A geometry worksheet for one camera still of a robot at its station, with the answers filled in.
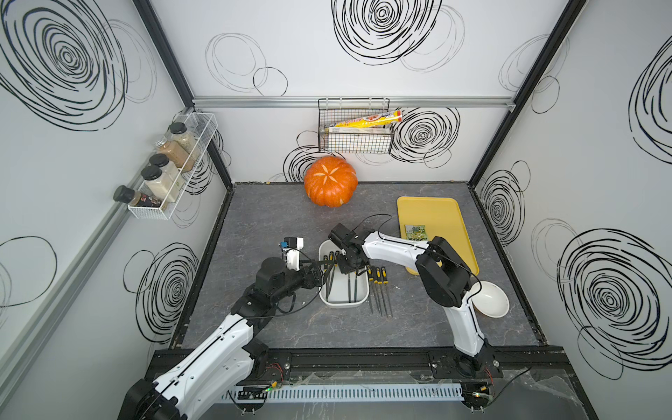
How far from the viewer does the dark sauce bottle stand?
1.98 feet

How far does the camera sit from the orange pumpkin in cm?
104

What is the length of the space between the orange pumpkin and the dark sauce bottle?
1.78 ft
